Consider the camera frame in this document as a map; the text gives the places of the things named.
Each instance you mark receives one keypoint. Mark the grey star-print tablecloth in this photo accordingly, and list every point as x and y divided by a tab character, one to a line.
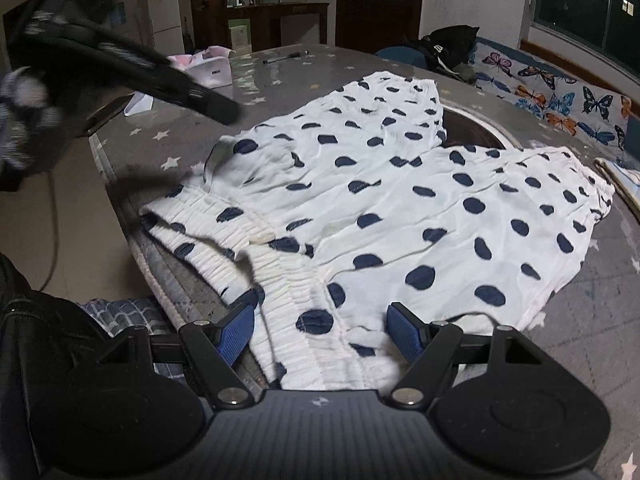
590	310

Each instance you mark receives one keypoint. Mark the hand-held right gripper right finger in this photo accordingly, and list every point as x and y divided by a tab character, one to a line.
404	332

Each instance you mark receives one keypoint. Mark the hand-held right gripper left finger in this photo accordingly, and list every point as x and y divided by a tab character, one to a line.
239	331

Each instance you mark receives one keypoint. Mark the white refrigerator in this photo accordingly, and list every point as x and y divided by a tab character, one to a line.
165	12

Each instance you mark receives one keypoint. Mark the black pen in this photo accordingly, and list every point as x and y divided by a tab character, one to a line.
285	57

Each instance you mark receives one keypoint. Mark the white paper sheet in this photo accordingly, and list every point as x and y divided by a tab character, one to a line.
139	105

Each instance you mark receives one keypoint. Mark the blue plaid cloth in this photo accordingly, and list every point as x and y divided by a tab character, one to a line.
125	312

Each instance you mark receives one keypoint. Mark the butterfly pattern cushion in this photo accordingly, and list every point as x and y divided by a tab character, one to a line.
555	90

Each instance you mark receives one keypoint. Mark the dark wooden cabinet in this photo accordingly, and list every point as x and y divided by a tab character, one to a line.
255	5

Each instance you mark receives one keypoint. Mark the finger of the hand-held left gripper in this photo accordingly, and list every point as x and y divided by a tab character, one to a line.
200	97

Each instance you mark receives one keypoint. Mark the dark window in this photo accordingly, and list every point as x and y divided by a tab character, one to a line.
585	5

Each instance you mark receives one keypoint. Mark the white pink tissue pack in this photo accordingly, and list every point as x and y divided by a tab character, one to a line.
210	67

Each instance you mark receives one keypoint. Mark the black bag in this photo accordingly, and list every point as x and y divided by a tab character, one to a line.
447	47
35	320

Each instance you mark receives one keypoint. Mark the blue chair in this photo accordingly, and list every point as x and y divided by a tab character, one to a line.
400	55

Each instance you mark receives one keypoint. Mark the white navy polka-dot shorts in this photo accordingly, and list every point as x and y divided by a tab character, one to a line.
380	195

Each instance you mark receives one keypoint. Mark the dark wooden door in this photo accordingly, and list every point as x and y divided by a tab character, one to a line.
377	5

